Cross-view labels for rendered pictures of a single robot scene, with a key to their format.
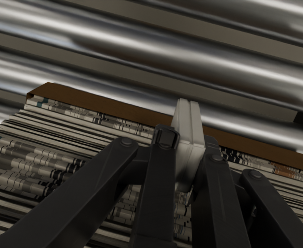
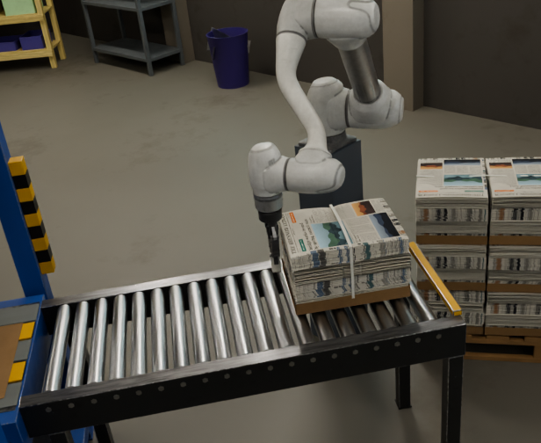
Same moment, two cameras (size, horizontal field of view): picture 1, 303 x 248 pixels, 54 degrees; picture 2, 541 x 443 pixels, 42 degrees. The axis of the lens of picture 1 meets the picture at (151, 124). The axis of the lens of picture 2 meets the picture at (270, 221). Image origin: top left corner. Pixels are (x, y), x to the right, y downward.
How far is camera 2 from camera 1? 2.17 m
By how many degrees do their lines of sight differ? 61
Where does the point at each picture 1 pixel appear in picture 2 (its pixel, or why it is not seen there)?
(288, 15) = (251, 287)
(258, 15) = (254, 291)
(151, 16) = not seen: outside the picture
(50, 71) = (295, 320)
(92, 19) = (273, 316)
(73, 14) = (274, 320)
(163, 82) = not seen: outside the picture
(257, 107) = (331, 390)
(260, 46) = (286, 411)
